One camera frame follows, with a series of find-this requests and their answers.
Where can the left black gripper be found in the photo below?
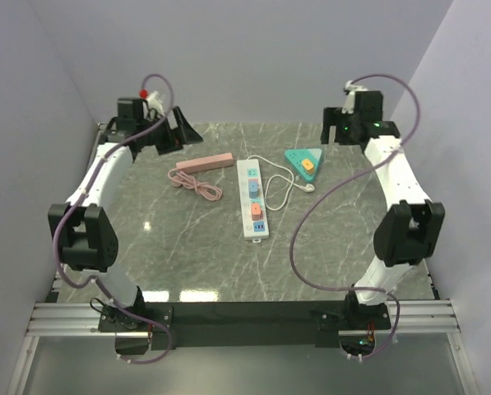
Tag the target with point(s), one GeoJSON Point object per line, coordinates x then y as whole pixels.
{"type": "Point", "coordinates": [176, 137]}

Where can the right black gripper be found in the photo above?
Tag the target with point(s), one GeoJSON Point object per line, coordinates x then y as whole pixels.
{"type": "Point", "coordinates": [333, 116]}

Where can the teal triangular socket adapter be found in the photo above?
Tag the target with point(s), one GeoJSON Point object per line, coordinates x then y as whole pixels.
{"type": "Point", "coordinates": [295, 156]}

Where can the orange charger plug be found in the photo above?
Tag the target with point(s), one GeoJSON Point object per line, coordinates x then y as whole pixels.
{"type": "Point", "coordinates": [308, 166]}

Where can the blue charger plug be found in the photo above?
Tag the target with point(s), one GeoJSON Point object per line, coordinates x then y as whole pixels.
{"type": "Point", "coordinates": [253, 188]}

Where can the pink charger plug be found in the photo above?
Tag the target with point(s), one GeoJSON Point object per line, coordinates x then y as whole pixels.
{"type": "Point", "coordinates": [256, 211]}

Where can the white multicolour power strip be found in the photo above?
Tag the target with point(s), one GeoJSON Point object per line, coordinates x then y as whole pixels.
{"type": "Point", "coordinates": [252, 201]}

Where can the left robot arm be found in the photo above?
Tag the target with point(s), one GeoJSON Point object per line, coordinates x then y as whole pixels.
{"type": "Point", "coordinates": [85, 245]}

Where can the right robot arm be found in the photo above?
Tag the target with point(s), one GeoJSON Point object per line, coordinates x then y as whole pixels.
{"type": "Point", "coordinates": [409, 231]}

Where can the pink power strip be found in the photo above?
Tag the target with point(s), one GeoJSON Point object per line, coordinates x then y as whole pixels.
{"type": "Point", "coordinates": [205, 163]}

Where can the black base bar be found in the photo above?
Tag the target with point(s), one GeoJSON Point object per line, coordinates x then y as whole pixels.
{"type": "Point", "coordinates": [318, 323]}

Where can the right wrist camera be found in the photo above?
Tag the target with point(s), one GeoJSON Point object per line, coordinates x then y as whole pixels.
{"type": "Point", "coordinates": [351, 89]}

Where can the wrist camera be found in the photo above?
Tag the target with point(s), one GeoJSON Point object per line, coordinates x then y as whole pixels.
{"type": "Point", "coordinates": [351, 89]}
{"type": "Point", "coordinates": [153, 104]}

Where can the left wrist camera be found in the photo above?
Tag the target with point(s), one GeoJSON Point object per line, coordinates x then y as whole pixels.
{"type": "Point", "coordinates": [153, 104]}

